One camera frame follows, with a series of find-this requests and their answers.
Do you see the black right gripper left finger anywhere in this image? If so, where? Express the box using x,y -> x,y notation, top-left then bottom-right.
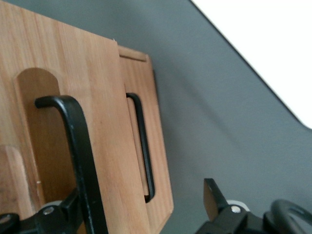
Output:
0,145 -> 82,234

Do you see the wooden drawer cabinet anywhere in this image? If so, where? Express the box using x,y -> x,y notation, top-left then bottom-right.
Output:
118,46 -> 151,62

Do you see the black metal drawer handle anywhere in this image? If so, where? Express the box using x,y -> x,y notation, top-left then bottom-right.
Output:
125,92 -> 156,204
35,96 -> 108,234

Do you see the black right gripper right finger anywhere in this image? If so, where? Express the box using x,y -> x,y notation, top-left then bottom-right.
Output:
196,177 -> 265,234

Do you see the wooden drawer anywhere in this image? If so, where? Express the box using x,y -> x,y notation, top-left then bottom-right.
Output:
118,55 -> 175,234
0,0 -> 151,234

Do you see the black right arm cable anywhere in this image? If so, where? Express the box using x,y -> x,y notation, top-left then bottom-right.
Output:
263,199 -> 312,234

